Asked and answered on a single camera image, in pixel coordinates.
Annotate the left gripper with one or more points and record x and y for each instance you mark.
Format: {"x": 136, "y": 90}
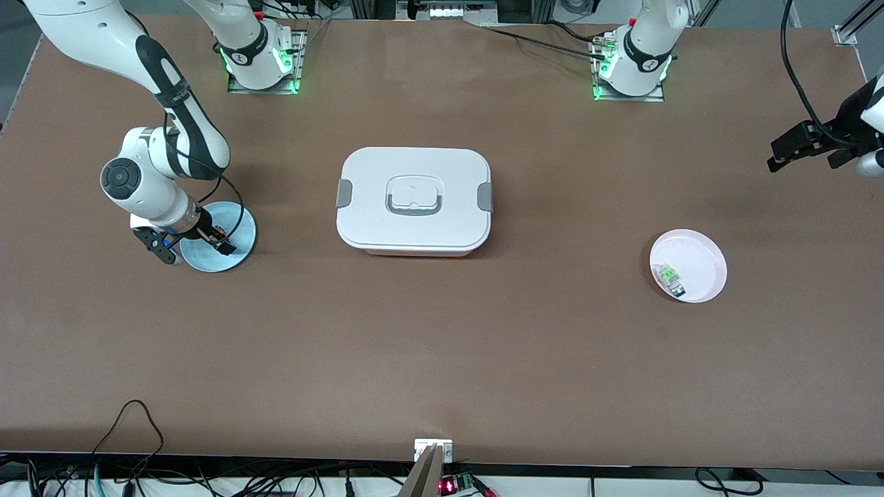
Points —
{"x": 849, "y": 121}

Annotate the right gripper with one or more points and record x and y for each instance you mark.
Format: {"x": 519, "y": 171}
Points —
{"x": 204, "y": 228}

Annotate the orange switch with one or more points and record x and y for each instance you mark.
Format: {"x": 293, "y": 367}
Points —
{"x": 221, "y": 235}

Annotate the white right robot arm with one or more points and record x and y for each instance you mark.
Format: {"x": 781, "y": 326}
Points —
{"x": 83, "y": 27}

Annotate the white lidded storage box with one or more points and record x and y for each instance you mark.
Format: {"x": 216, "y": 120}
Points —
{"x": 414, "y": 228}

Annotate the light blue plate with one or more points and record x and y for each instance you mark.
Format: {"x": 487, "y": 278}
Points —
{"x": 207, "y": 261}

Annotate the white round plate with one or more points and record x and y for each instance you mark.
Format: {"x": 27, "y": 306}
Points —
{"x": 701, "y": 259}

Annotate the circuit board with red light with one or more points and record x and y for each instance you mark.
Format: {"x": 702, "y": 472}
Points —
{"x": 456, "y": 484}

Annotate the aluminium frame post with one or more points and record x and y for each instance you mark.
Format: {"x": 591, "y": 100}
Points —
{"x": 846, "y": 34}

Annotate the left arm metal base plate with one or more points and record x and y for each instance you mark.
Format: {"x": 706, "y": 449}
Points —
{"x": 656, "y": 96}

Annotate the green switch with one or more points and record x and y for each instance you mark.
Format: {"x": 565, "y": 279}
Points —
{"x": 670, "y": 278}

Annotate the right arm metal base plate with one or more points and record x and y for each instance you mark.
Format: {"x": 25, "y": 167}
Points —
{"x": 298, "y": 55}

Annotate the small metal bracket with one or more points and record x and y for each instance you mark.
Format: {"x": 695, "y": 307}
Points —
{"x": 421, "y": 449}

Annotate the aluminium camera mount bar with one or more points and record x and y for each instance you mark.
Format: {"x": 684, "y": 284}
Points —
{"x": 425, "y": 476}

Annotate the metal frame with light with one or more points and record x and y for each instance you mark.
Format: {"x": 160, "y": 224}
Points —
{"x": 449, "y": 12}

